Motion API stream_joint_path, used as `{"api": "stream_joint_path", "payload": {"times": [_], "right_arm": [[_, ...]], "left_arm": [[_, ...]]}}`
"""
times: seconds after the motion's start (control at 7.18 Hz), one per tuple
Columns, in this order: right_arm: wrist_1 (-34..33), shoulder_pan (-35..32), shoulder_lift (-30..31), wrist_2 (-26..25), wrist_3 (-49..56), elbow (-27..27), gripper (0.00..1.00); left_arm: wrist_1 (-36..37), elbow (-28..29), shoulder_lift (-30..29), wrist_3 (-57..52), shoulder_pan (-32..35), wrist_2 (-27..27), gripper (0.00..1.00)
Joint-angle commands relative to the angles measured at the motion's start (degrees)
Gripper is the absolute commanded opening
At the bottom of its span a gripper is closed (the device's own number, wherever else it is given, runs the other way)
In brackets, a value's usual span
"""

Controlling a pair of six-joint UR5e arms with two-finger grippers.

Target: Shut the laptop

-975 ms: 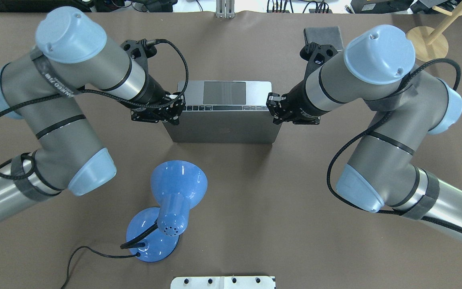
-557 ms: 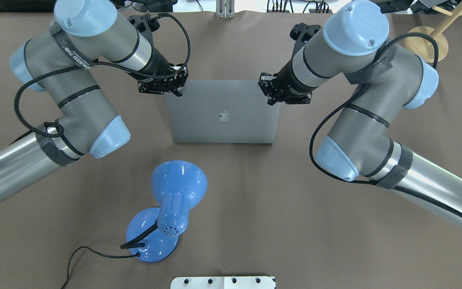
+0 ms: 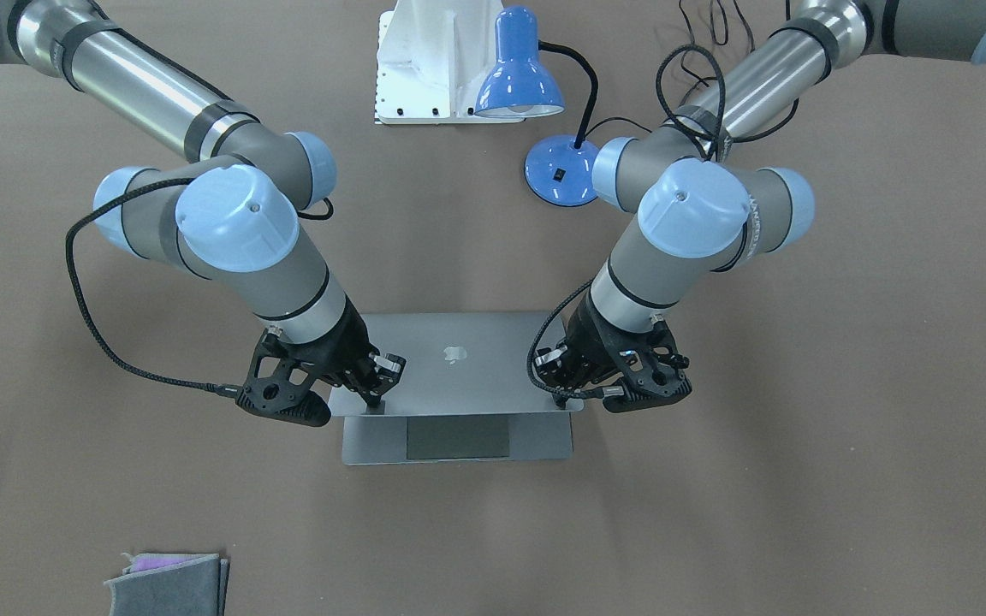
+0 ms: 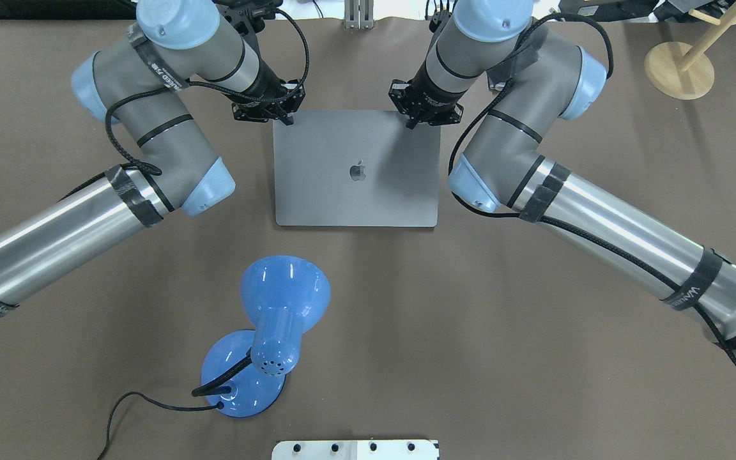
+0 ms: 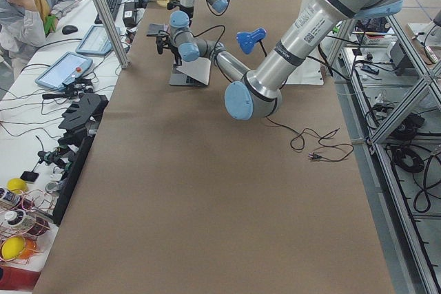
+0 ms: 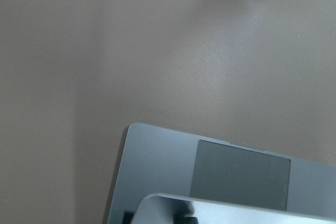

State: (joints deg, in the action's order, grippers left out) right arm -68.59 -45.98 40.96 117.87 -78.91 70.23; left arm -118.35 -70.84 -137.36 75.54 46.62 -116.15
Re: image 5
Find aluminium frame post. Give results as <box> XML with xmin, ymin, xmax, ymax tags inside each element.
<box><xmin>92</xmin><ymin>0</ymin><xmax>129</xmax><ymax>69</ymax></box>

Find blue teach pendant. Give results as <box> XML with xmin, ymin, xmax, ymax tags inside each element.
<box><xmin>76</xmin><ymin>25</ymin><xmax>112</xmax><ymax>56</ymax></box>
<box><xmin>34</xmin><ymin>52</ymin><xmax>93</xmax><ymax>90</ymax></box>

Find person in grey jacket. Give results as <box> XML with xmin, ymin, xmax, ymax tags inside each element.
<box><xmin>0</xmin><ymin>0</ymin><xmax>76</xmax><ymax>61</ymax></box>

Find near blue teach pendant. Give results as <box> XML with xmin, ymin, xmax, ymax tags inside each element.
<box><xmin>34</xmin><ymin>52</ymin><xmax>93</xmax><ymax>90</ymax></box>

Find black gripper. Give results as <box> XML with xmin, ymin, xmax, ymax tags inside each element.
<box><xmin>170</xmin><ymin>45</ymin><xmax>182</xmax><ymax>66</ymax></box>

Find grey laptop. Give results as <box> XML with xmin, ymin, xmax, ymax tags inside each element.
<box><xmin>169</xmin><ymin>58</ymin><xmax>211</xmax><ymax>87</ymax></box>

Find far blue teach pendant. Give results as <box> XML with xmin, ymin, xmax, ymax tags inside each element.
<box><xmin>76</xmin><ymin>25</ymin><xmax>112</xmax><ymax>56</ymax></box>

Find yellow ball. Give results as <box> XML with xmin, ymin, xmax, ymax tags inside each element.
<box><xmin>1</xmin><ymin>236</ymin><xmax>26</xmax><ymax>260</ymax></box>

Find black computer mouse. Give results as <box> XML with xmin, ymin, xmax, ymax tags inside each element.
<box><xmin>61</xmin><ymin>25</ymin><xmax>79</xmax><ymax>35</ymax></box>

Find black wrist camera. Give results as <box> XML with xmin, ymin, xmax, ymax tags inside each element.
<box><xmin>167</xmin><ymin>0</ymin><xmax>181</xmax><ymax>10</ymax></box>
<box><xmin>155</xmin><ymin>30</ymin><xmax>170</xmax><ymax>54</ymax></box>

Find black keyboard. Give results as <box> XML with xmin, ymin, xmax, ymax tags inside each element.
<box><xmin>105</xmin><ymin>0</ymin><xmax>122</xmax><ymax>21</ymax></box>

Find blue desk lamp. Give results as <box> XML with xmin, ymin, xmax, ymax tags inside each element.
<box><xmin>236</xmin><ymin>28</ymin><xmax>267</xmax><ymax>56</ymax></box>

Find folded grey cloth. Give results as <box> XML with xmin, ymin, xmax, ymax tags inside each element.
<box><xmin>146</xmin><ymin>23</ymin><xmax>169</xmax><ymax>36</ymax></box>

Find black slotted stand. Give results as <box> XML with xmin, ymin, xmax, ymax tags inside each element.
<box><xmin>58</xmin><ymin>93</ymin><xmax>109</xmax><ymax>134</ymax></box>

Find copper wire bottle basket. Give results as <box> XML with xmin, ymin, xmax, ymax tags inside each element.
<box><xmin>1</xmin><ymin>187</ymin><xmax>58</xmax><ymax>271</ymax></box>

